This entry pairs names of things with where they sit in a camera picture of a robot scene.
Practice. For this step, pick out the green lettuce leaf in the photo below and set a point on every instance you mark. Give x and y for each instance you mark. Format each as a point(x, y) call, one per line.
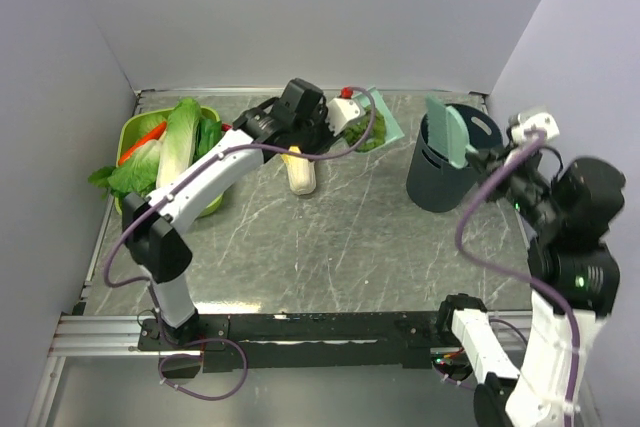
point(137, 175)

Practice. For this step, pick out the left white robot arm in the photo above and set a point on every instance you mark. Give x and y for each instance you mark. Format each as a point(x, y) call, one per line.
point(153, 226)

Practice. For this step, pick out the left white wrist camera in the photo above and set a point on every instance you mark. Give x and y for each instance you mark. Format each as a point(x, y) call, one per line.
point(343, 111)

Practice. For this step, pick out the aluminium frame rail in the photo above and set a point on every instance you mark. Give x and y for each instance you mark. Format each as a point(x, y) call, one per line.
point(357, 244)

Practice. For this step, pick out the white green napa cabbage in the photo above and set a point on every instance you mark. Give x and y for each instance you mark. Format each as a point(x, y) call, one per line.
point(178, 146)

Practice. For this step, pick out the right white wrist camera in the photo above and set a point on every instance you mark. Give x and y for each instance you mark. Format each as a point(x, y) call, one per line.
point(537, 119)

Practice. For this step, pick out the bok choy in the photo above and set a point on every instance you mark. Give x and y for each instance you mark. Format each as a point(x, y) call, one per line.
point(209, 134)

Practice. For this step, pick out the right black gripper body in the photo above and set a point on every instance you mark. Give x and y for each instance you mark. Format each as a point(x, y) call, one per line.
point(527, 189)

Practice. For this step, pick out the green scrap table centre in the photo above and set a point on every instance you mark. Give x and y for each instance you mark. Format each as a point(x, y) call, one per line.
point(370, 129)

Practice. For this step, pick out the teal hand brush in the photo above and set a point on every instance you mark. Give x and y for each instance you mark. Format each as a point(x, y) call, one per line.
point(448, 134)

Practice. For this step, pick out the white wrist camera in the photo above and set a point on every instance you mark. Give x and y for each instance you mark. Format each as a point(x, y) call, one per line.
point(343, 111)
point(537, 119)

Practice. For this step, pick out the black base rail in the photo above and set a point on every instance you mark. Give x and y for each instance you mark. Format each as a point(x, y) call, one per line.
point(410, 339)

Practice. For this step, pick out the green plastic basket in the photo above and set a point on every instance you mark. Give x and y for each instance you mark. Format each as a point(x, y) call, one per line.
point(141, 124)

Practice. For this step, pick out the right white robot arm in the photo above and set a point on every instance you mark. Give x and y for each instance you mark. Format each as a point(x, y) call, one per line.
point(573, 280)

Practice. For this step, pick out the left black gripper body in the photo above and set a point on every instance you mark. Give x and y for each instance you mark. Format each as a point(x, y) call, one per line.
point(314, 135)

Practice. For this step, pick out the yellow napa cabbage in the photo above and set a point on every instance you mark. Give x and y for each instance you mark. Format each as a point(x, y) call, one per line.
point(300, 173)

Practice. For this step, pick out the teal dustpan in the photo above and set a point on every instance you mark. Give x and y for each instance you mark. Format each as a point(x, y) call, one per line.
point(394, 131)

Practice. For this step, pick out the orange carrot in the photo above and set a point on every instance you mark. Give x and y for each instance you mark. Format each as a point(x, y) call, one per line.
point(154, 134)

